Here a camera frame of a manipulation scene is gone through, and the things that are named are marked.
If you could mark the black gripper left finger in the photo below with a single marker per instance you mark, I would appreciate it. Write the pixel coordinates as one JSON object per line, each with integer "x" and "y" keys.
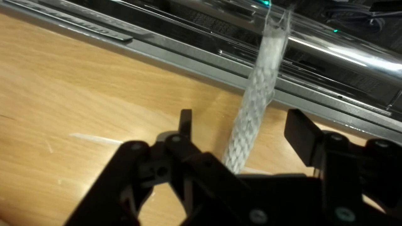
{"x": 167, "y": 189}

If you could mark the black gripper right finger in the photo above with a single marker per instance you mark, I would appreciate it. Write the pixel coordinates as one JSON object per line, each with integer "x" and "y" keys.
{"x": 355, "y": 180}

